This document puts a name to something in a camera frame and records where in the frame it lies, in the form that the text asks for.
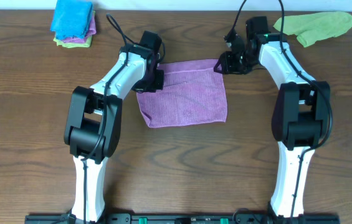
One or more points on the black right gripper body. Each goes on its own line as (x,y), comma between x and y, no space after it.
(229,64)

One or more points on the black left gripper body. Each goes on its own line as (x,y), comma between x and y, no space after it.
(152,82)

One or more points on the purple microfiber cloth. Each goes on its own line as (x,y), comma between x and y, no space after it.
(193,93)

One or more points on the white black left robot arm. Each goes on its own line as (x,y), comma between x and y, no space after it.
(92,130)

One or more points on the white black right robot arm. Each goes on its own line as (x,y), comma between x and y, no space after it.
(301,118)

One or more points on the folded green cloth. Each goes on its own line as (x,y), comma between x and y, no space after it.
(73,45)

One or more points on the green microfiber cloth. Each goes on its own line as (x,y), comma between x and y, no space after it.
(310,28)

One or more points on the folded purple cloth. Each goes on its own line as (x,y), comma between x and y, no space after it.
(91,31)

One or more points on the folded blue cloth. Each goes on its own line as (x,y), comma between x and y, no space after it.
(71,18)

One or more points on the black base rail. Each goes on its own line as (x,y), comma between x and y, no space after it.
(125,218)

